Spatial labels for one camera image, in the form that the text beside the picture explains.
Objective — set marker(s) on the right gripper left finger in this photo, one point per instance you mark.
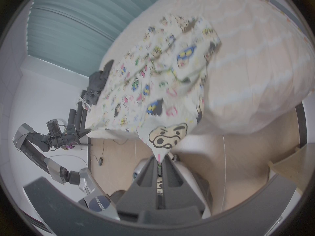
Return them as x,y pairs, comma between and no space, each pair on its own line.
142,198

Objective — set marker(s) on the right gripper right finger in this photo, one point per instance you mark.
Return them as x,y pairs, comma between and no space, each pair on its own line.
182,198

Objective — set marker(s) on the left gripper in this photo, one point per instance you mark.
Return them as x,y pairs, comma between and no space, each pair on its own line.
72,135

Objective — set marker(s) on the white printed pyjama top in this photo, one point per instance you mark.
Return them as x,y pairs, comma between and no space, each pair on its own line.
152,82

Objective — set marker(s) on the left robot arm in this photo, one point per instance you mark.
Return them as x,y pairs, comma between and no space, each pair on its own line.
54,168

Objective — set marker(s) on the dark grey garment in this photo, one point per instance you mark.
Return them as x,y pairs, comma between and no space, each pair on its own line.
89,97

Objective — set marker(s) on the black garment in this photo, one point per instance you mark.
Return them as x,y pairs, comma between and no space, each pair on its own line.
102,75

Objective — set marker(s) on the blue-green curtain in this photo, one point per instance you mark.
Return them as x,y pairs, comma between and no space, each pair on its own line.
69,40
98,6

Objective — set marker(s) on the bed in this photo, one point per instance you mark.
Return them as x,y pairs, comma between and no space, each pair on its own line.
258,70

